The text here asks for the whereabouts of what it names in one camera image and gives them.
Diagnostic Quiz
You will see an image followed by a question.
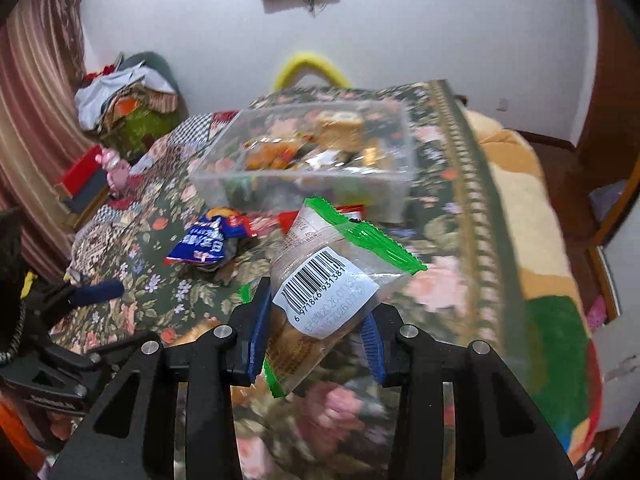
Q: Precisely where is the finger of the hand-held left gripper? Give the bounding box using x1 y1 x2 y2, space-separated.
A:
22 280 125 317
47 331 151 368

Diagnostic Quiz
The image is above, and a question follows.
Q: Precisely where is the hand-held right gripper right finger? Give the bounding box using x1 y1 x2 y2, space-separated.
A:
357 305 578 480

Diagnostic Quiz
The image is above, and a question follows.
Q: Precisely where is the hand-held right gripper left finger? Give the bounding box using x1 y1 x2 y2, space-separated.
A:
47 277 273 480

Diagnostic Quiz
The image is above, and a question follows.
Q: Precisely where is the green-edged clear cake packet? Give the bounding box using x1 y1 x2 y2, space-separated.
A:
263 196 427 400

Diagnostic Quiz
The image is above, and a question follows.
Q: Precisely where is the clear plastic storage box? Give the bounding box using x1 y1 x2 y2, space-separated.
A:
189 97 418 223

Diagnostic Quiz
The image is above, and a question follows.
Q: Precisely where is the clear bag of fried snacks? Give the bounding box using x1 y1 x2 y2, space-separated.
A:
244 140 311 171

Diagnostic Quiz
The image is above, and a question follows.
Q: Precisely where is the pale cake packet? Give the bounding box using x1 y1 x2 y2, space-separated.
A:
315 112 366 153

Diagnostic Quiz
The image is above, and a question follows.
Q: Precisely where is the dark grey box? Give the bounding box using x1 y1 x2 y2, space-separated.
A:
62 175 109 217

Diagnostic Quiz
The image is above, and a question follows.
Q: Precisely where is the blue snack packet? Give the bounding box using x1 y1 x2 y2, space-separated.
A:
165 208 258 266

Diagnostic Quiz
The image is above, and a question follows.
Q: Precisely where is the red snack packet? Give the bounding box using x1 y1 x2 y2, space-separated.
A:
277 204 368 235

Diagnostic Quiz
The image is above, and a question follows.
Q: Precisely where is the red box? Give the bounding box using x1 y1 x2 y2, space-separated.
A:
57 145 108 196

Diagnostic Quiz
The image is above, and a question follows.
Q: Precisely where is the pink bunny toy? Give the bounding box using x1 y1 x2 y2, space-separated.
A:
95 149 133 196

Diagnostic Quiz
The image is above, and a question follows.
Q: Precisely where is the green pea packet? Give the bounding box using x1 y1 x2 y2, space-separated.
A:
234 175 262 202

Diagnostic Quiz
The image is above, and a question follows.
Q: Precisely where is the patchwork quilt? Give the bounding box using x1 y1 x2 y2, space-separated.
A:
65 110 241 271

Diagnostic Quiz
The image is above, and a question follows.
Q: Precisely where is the striped brown curtain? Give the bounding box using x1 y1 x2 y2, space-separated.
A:
0 0 101 281

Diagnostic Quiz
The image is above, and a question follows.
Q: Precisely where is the pile of clothes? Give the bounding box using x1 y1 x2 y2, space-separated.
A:
75 67 178 133

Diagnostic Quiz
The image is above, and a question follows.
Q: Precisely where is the grey chair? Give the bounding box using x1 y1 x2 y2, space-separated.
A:
117 51 178 96

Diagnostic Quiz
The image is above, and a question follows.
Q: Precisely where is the yellow foam tube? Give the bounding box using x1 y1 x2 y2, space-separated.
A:
274 50 353 92

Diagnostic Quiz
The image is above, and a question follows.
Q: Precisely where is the wooden door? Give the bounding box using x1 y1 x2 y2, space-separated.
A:
575 0 640 181

